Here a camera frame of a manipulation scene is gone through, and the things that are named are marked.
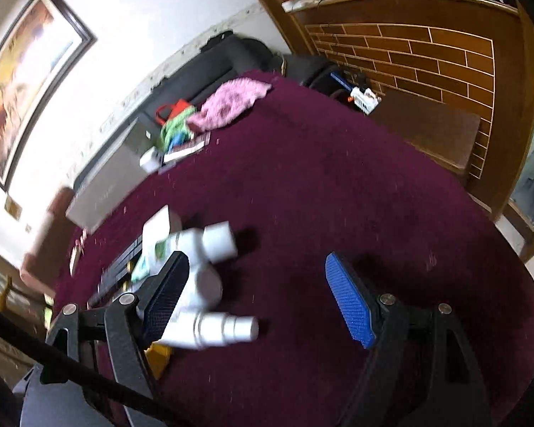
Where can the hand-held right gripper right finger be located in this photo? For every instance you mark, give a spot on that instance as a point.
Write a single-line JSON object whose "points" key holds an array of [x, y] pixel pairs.
{"points": [[351, 307]]}

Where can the white box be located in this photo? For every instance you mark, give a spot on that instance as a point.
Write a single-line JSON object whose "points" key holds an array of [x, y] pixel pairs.
{"points": [[160, 224]]}

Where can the green and red bag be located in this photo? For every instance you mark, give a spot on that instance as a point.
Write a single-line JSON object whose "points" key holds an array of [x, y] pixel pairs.
{"points": [[176, 126]]}

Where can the wooden chair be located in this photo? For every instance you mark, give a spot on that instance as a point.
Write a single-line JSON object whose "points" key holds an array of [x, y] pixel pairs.
{"points": [[9, 293]]}

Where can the red label white tube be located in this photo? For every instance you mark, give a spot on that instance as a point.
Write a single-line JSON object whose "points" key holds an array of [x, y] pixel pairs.
{"points": [[218, 329]]}

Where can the white and orange toy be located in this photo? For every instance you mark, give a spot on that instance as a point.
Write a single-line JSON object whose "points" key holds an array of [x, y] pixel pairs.
{"points": [[365, 98]]}

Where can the wooden brick-pattern counter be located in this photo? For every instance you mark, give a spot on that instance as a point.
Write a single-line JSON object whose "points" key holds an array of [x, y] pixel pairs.
{"points": [[427, 49]]}

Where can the small white pill bottle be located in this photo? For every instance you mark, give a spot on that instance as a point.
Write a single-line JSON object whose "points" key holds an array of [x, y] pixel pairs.
{"points": [[220, 241]]}

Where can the framed wall painting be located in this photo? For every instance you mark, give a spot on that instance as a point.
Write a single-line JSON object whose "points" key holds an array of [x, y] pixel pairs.
{"points": [[26, 84]]}

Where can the pink cloth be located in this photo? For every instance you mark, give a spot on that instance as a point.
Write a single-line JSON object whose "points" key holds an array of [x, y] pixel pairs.
{"points": [[231, 100]]}

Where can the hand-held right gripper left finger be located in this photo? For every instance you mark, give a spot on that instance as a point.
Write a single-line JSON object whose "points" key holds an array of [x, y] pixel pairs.
{"points": [[164, 296]]}

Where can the white charger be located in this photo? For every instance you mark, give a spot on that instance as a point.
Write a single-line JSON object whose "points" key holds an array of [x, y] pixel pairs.
{"points": [[150, 159]]}

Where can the yellow snack packet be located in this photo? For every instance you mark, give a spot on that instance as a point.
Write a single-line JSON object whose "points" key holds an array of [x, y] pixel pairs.
{"points": [[160, 360]]}

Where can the long grey box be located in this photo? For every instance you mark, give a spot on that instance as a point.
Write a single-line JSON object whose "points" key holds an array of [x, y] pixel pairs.
{"points": [[102, 187]]}

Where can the long black bar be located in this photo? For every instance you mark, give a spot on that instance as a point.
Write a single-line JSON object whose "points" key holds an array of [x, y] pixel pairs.
{"points": [[115, 271]]}

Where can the green label white bottle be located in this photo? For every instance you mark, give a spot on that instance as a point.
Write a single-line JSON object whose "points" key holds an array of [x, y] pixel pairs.
{"points": [[184, 241]]}

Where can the dark red booklet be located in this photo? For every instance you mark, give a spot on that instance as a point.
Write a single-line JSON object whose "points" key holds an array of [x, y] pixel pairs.
{"points": [[184, 149]]}

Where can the dark wooden bench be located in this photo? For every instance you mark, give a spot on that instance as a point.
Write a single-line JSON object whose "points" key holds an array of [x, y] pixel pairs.
{"points": [[427, 129]]}

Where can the large white bottle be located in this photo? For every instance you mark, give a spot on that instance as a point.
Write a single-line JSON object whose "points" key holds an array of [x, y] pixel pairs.
{"points": [[202, 287]]}

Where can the black leather sofa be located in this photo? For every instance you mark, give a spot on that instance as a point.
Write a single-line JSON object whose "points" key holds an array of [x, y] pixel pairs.
{"points": [[213, 62]]}

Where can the gold wall plaque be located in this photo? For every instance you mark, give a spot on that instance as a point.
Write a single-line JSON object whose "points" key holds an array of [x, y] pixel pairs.
{"points": [[12, 209]]}

